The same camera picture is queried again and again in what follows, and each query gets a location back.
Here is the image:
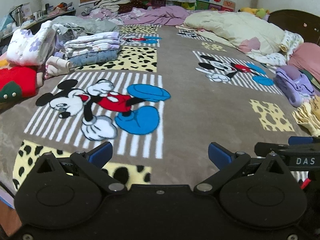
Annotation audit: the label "red knit sweater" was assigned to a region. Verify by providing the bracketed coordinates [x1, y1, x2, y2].
[0, 66, 37, 103]

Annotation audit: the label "folded clothes stack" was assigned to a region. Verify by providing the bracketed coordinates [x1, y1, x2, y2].
[64, 31, 120, 58]

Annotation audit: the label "yellow ruffled garment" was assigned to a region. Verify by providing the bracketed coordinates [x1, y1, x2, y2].
[292, 95, 320, 137]

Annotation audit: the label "purple knit garment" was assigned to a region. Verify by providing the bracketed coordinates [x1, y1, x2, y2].
[274, 65, 316, 108]

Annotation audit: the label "pink pillow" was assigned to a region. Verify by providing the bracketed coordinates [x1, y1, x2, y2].
[288, 42, 320, 81]

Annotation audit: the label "brown Mickey Mouse blanket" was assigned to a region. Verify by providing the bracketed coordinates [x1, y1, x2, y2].
[1, 27, 305, 192]

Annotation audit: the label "rolled cream garment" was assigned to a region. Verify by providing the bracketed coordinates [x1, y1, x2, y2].
[44, 56, 73, 80]

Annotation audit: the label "folded blue jeans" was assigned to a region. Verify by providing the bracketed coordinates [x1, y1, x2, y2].
[69, 50, 119, 67]

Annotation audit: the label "cream quilted duvet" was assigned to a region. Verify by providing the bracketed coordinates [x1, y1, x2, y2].
[177, 11, 304, 66]

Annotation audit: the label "dark wooden headboard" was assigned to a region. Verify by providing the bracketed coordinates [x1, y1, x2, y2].
[268, 9, 320, 45]

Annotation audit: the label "white floral padded jacket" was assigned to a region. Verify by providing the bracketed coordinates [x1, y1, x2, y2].
[6, 21, 56, 66]

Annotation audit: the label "yellow green plush toy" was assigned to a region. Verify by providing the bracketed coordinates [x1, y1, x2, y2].
[239, 7, 270, 20]

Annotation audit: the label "grey green crumpled garment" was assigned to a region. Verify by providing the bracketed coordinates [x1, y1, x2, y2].
[52, 16, 119, 34]

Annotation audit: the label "striped beige folded cloth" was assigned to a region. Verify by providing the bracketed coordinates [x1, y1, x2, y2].
[93, 0, 131, 12]

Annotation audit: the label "lilac crumpled bedsheet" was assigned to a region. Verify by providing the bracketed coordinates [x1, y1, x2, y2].
[79, 5, 193, 26]

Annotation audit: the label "cluttered side shelf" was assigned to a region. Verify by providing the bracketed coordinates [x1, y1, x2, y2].
[1, 3, 76, 46]

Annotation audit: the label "colourful picture board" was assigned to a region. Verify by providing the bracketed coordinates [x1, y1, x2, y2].
[181, 0, 236, 12]

